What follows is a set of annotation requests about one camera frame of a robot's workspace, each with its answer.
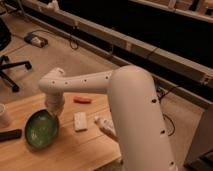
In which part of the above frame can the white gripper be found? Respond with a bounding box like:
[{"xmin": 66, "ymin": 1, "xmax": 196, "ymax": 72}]
[{"xmin": 45, "ymin": 94, "xmax": 65, "ymax": 116}]

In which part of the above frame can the green ceramic bowl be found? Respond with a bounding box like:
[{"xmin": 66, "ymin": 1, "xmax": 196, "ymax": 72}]
[{"xmin": 24, "ymin": 109, "xmax": 59, "ymax": 149}]

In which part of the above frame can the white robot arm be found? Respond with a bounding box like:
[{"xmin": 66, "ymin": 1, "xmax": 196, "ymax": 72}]
[{"xmin": 39, "ymin": 65, "xmax": 178, "ymax": 171}]

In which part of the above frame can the orange carrot toy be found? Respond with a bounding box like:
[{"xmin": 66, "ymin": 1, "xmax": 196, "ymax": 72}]
[{"xmin": 73, "ymin": 96, "xmax": 92, "ymax": 104}]

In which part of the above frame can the white sponge block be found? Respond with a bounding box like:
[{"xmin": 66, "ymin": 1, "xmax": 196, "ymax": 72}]
[{"xmin": 74, "ymin": 112, "xmax": 87, "ymax": 131}]

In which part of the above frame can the white paper cup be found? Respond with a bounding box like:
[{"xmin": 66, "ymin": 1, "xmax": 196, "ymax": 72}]
[{"xmin": 0, "ymin": 103, "xmax": 12, "ymax": 127}]

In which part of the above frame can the black remote control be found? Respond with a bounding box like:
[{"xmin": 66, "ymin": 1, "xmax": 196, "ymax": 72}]
[{"xmin": 0, "ymin": 129, "xmax": 22, "ymax": 142}]

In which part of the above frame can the power strip on floor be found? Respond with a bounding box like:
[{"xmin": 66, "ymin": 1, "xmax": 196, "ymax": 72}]
[{"xmin": 24, "ymin": 33, "xmax": 48, "ymax": 48}]

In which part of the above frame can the black office chair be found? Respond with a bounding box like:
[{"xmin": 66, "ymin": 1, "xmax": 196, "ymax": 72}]
[{"xmin": 0, "ymin": 18, "xmax": 32, "ymax": 92}]

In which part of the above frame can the dark cabinet at right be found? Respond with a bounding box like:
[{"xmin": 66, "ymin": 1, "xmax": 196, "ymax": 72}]
[{"xmin": 184, "ymin": 105, "xmax": 213, "ymax": 171}]

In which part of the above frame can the long white shelf rail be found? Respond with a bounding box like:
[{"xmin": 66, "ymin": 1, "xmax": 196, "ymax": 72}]
[{"xmin": 22, "ymin": 0, "xmax": 213, "ymax": 88}]

